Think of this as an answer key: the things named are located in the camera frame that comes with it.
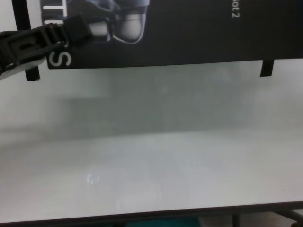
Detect black robot print poster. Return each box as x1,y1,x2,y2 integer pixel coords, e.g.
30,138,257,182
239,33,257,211
41,0,303,70

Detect black tape strip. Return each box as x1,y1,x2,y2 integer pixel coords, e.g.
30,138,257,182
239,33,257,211
13,0,41,82
259,60,275,78

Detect black table frame bar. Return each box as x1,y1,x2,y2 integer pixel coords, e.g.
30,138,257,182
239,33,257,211
276,209,303,227

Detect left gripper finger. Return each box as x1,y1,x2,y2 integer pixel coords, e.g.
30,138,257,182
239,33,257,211
0,58,45,80
0,13,93,72

